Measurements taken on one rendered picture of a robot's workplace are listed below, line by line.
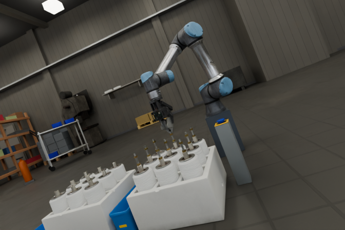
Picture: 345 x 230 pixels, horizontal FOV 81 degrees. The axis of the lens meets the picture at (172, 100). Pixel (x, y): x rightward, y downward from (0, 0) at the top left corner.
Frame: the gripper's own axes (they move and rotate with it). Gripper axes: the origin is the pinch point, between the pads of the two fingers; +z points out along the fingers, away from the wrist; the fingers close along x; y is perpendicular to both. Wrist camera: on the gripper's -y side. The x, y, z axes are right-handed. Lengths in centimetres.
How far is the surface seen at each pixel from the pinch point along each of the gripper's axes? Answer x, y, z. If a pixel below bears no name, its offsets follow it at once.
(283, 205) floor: 47, 21, 35
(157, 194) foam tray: 2.6, 32.6, 18.8
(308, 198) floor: 55, 19, 35
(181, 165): 15.5, 26.8, 11.0
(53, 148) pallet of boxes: -719, -334, -14
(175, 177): 9.2, 25.7, 16.0
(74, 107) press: -570, -368, -121
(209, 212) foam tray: 20.9, 29.1, 30.8
